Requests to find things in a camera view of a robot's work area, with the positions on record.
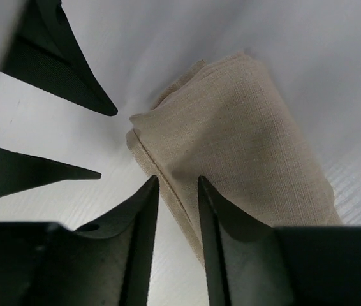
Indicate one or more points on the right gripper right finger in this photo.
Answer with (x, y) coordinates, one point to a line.
(250, 263)

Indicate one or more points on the beige cloth napkin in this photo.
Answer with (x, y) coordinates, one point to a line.
(226, 121)

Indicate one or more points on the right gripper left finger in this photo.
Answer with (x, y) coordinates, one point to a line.
(104, 262)

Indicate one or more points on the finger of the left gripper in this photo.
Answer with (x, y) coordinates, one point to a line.
(45, 53)
(21, 172)

